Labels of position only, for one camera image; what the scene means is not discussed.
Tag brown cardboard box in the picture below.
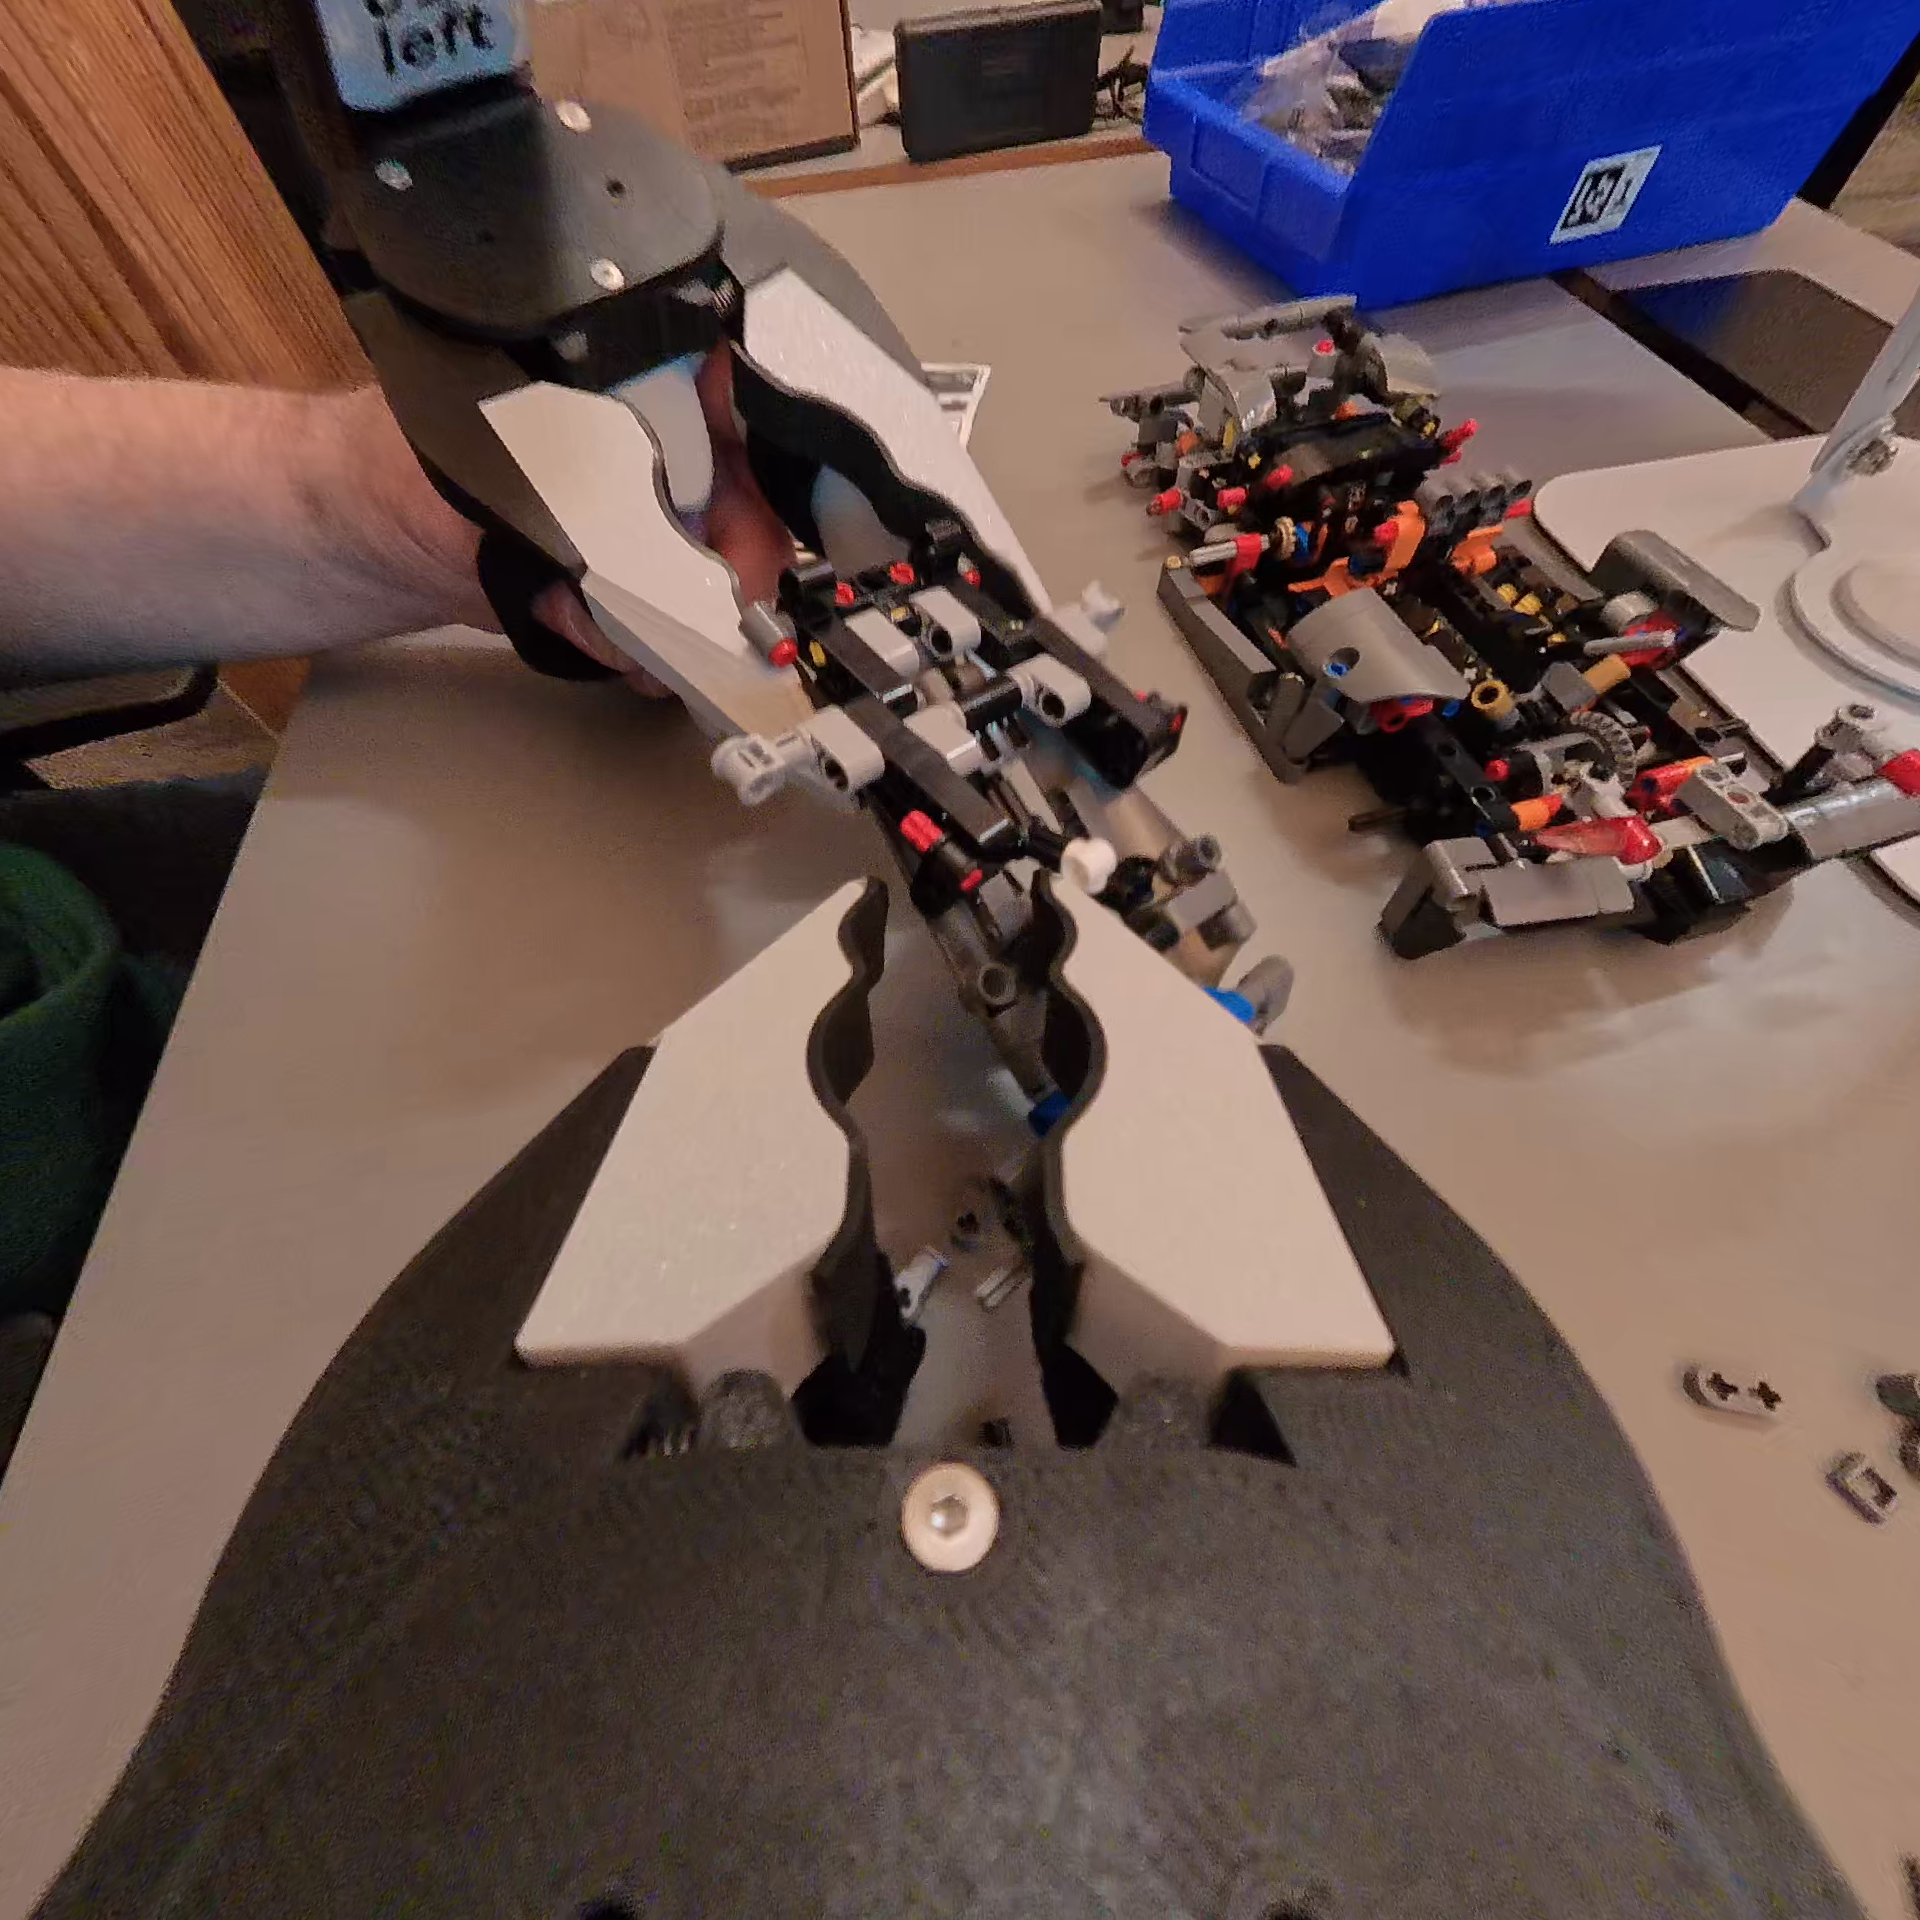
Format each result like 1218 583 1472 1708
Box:
533 0 861 169

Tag small lego gearbox assembly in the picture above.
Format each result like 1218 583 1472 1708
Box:
712 516 1296 1143

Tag person's green shirt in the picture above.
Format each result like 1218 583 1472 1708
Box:
0 838 128 1315

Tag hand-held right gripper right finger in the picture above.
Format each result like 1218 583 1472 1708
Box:
1032 883 1401 1413

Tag large lego car chassis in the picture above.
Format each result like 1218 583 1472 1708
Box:
1101 294 1920 963

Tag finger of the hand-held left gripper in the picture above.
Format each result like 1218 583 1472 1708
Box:
731 269 1057 620
479 381 823 740

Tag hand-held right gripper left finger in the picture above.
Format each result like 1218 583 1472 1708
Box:
515 883 889 1390

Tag black office chair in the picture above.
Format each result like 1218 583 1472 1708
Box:
0 662 221 788

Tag person's left hand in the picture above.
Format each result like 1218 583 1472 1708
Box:
322 345 801 701

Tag black case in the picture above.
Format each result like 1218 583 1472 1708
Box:
896 0 1105 165

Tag blue plastic bin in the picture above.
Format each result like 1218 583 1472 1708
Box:
1143 0 1920 313

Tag white book stand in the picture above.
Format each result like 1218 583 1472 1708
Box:
1533 286 1920 903

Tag person's left forearm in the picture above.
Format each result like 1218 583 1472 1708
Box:
0 369 337 692

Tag clear plastic bags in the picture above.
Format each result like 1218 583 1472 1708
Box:
1247 0 1479 162

